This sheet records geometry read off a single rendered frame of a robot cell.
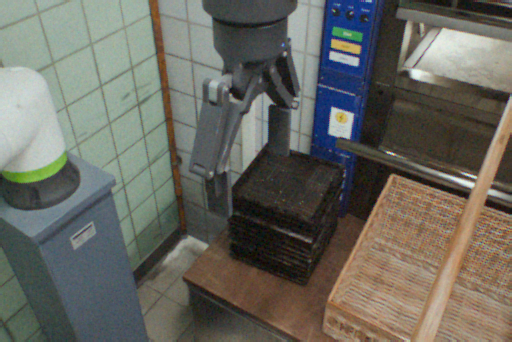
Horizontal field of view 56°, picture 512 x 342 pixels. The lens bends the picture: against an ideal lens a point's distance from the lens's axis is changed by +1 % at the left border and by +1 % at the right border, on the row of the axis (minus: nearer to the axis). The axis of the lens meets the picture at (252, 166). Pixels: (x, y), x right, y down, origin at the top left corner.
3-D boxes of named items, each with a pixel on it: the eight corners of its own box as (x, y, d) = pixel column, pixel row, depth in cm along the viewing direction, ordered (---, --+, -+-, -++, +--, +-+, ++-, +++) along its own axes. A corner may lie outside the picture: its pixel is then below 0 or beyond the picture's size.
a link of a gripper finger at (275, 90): (236, 66, 52) (241, 54, 52) (269, 103, 62) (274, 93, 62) (267, 75, 50) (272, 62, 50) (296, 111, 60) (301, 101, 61)
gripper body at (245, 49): (241, -9, 51) (242, 70, 57) (192, 17, 46) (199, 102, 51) (304, 4, 48) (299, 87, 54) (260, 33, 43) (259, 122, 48)
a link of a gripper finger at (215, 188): (220, 156, 50) (203, 171, 48) (222, 192, 53) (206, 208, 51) (208, 151, 50) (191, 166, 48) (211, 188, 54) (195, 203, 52)
